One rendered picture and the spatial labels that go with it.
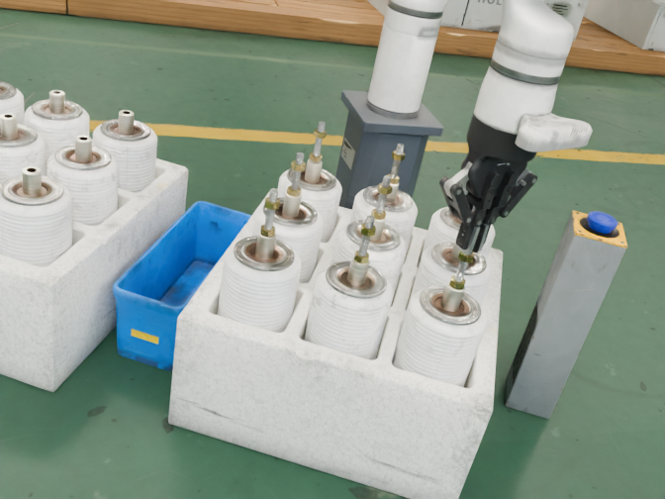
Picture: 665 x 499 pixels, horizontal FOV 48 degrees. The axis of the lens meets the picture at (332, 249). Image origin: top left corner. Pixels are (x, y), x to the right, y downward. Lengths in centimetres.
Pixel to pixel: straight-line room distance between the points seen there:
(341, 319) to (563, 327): 36
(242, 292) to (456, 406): 29
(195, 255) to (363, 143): 35
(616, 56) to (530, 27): 255
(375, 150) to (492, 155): 52
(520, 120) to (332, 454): 48
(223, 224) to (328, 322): 44
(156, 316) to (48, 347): 14
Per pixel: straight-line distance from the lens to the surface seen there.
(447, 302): 90
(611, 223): 106
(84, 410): 106
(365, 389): 90
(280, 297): 91
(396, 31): 125
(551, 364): 115
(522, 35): 75
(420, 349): 90
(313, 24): 272
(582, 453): 118
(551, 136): 74
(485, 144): 78
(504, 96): 76
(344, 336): 90
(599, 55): 325
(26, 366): 108
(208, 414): 100
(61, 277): 99
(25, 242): 101
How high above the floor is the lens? 74
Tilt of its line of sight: 31 degrees down
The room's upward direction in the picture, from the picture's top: 12 degrees clockwise
